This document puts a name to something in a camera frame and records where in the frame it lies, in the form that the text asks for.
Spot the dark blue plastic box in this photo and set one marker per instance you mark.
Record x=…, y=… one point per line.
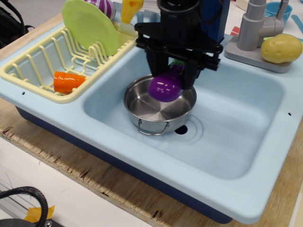
x=214, y=16

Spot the yellow toy potato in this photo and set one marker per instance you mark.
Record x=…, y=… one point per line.
x=281, y=48

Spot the blue plastic bowl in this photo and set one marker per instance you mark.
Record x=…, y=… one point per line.
x=272, y=9

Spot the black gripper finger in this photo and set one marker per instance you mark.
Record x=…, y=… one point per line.
x=190, y=74
x=158, y=62

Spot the light blue soap holder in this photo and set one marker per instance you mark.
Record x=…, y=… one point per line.
x=148, y=22

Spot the purple toy eggplant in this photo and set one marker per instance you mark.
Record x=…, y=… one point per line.
x=167, y=86

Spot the purple striped cup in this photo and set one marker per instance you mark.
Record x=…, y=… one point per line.
x=106, y=6

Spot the grey toy faucet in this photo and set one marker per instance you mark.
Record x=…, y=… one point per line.
x=255, y=26

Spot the yellow dish rack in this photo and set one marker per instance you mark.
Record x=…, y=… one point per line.
x=33, y=69

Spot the yellow toy dish brush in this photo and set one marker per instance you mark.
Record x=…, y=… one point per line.
x=129, y=9

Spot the yellow tape piece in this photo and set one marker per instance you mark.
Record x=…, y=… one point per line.
x=34, y=214

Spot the light blue toy sink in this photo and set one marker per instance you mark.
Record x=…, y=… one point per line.
x=226, y=164

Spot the orange plastic cup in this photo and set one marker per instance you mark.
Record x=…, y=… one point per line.
x=65, y=82

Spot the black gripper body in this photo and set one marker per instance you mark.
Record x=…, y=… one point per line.
x=180, y=36

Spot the green plastic plate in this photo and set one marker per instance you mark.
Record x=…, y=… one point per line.
x=88, y=25

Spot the stainless steel pot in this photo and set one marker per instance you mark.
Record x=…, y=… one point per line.
x=152, y=117

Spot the black backpack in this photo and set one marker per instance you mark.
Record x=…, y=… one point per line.
x=10, y=28

